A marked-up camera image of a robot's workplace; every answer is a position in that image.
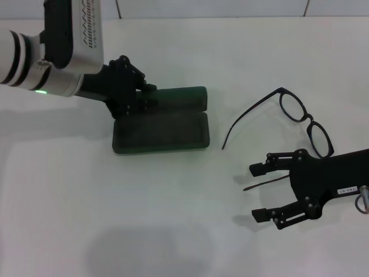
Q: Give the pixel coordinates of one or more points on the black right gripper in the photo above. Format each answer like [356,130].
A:
[323,179]

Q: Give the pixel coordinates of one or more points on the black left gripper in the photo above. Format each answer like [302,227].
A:
[112,89]

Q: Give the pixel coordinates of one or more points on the green glasses case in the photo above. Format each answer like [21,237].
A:
[161,135]

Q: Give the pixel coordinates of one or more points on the black round glasses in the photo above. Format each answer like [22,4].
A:
[309,117]

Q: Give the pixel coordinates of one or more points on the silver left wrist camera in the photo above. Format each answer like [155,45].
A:
[86,34]

